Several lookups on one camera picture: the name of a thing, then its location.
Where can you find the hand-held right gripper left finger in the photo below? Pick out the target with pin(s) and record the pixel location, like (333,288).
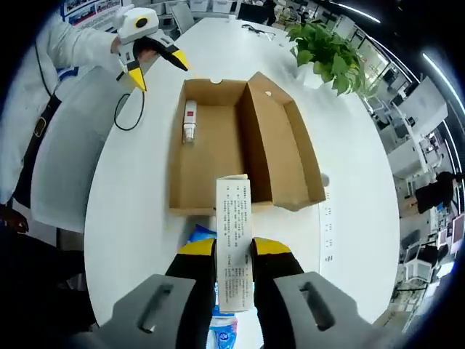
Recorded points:
(152,312)

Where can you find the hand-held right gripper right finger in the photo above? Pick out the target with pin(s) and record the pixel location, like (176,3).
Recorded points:
(319,312)

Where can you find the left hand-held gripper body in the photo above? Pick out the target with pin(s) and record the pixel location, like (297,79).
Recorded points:
(136,23)

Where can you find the white bottle with red label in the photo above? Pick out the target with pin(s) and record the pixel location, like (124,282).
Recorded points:
(190,116)

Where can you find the blue pink tissue pack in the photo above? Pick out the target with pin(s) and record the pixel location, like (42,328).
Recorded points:
(223,332)

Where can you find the brown cardboard shoe box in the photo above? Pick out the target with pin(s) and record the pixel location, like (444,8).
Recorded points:
(218,145)

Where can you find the white carton box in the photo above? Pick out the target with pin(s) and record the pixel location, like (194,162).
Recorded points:
(234,232)

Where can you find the person's left hand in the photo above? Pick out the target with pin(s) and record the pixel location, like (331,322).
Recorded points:
(147,55)

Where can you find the white office chair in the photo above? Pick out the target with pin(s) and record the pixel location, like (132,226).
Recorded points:
(183,18)

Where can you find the table power socket strip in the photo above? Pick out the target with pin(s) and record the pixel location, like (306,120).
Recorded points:
(328,225)

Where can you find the person's torso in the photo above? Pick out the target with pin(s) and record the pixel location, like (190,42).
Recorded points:
(72,145)

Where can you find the round table grommet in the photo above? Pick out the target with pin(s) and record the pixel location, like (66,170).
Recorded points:
(325,179)

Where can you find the green potted plant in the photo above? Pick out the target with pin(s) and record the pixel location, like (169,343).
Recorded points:
(323,51)

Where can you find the wall poster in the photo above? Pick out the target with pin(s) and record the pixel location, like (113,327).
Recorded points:
(92,11)

